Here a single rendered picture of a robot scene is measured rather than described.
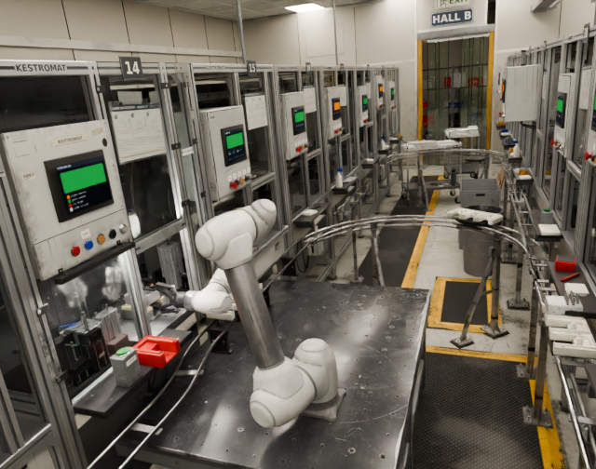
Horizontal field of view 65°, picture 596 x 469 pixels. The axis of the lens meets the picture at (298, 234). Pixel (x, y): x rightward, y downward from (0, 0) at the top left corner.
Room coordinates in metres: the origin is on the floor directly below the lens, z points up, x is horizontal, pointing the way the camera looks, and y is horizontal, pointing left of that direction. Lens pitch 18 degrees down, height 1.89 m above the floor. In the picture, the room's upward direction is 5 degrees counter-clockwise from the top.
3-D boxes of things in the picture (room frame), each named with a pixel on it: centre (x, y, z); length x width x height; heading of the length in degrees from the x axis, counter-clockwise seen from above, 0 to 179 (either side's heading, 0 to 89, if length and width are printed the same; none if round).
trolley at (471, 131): (7.97, -2.95, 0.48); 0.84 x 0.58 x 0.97; 167
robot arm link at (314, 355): (1.54, -0.02, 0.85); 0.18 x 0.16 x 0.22; 139
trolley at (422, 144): (6.94, -2.10, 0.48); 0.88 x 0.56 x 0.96; 87
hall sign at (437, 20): (9.33, -3.20, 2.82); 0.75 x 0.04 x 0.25; 69
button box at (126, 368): (1.48, 0.67, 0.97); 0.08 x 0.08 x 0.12; 69
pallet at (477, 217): (3.24, -1.30, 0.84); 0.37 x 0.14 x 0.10; 37
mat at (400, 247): (6.13, -1.56, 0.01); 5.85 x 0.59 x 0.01; 159
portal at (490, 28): (9.35, -3.27, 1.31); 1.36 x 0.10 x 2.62; 69
